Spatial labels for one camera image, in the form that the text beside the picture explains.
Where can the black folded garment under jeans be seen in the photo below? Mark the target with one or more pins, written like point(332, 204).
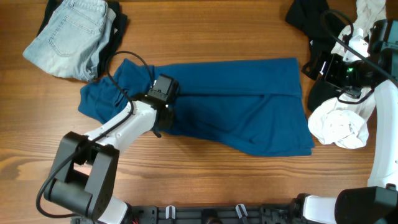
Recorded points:
point(113, 40)

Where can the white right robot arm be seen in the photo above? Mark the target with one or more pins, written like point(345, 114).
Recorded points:
point(376, 203)

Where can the black crumpled garment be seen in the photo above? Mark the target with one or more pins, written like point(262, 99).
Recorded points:
point(305, 15)

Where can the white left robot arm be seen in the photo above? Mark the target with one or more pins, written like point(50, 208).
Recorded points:
point(82, 175)

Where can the light blue folded jeans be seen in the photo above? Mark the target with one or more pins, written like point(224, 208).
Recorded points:
point(71, 40)

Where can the dark blue polo shirt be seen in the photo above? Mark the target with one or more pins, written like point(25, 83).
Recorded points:
point(254, 106)

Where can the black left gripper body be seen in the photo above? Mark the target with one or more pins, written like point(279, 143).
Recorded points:
point(168, 120)

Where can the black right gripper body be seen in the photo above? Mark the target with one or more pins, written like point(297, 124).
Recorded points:
point(315, 66)

